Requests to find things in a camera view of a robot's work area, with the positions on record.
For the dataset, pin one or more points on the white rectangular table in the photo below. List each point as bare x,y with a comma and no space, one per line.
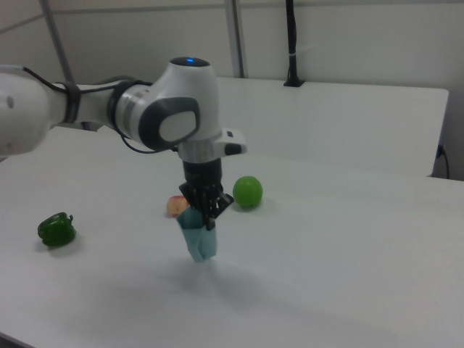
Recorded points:
326,119

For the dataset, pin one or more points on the green apple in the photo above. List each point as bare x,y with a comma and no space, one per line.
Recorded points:
247,192

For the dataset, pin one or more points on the black pole with clamp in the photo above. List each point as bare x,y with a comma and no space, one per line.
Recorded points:
292,40

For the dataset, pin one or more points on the green bell pepper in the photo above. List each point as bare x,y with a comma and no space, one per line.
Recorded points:
57,230

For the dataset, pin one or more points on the light blue hexagonal mug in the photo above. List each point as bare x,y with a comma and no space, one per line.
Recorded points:
203,243

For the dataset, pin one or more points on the red yellow apple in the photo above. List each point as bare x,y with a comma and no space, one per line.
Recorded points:
175,205

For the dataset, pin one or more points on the grey upright partition post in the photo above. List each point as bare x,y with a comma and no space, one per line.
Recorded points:
237,36

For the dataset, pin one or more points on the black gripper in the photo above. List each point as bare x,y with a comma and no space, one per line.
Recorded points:
203,175

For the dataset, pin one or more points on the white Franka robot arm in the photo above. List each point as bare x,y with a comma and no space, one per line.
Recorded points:
170,108

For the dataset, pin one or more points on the grey slanted metal post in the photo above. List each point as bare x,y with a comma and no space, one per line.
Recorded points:
59,43

